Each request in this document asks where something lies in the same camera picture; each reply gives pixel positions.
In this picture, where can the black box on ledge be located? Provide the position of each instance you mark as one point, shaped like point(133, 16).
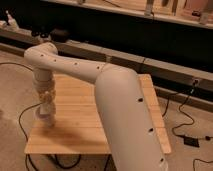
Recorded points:
point(59, 35)

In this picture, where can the white bottle on ledge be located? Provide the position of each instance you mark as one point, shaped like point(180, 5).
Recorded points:
point(12, 22)

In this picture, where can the white sponge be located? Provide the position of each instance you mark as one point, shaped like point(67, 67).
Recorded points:
point(46, 97)

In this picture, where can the white ceramic cup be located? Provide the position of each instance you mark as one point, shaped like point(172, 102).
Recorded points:
point(44, 119)

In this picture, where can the black power adapter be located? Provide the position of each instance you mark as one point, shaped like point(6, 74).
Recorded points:
point(190, 141)

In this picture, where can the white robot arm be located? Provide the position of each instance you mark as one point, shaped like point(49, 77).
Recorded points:
point(120, 102)

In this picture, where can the wooden table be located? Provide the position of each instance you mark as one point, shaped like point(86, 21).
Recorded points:
point(78, 128)

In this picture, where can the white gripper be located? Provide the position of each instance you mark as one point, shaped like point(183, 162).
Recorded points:
point(48, 107)

